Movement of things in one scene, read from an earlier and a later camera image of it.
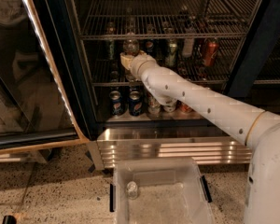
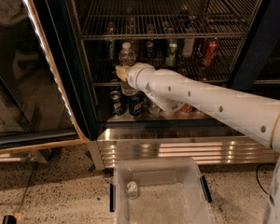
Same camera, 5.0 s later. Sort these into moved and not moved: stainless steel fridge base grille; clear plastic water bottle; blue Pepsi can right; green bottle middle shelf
Moved: clear plastic water bottle
Not moved: blue Pepsi can right; stainless steel fridge base grille; green bottle middle shelf
